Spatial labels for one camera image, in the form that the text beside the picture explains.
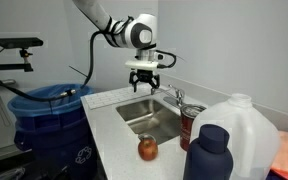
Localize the white plastic gallon jug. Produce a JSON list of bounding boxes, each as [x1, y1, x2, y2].
[[190, 93, 281, 180]]

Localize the blue recycling bin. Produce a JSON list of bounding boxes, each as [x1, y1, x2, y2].
[[7, 83, 98, 180]]

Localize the black camera on stand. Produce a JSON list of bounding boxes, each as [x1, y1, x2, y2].
[[0, 37, 44, 49]]

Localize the red apple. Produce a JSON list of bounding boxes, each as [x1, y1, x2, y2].
[[137, 133, 159, 162]]

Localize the chrome sink faucet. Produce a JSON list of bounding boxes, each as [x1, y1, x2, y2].
[[152, 84, 186, 109]]

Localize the dark red tumbler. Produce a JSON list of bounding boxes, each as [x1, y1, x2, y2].
[[179, 103, 207, 152]]

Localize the navy blue water bottle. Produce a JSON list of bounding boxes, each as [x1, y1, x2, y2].
[[182, 123, 234, 180]]

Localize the black gripper, white mount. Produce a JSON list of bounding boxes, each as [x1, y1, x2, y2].
[[124, 59, 161, 95]]

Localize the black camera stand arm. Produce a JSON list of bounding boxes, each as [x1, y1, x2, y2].
[[0, 48, 35, 73]]

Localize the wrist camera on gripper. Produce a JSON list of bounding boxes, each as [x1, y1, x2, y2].
[[155, 51, 166, 63]]

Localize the stainless steel sink basin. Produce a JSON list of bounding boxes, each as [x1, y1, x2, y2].
[[115, 98, 182, 146]]

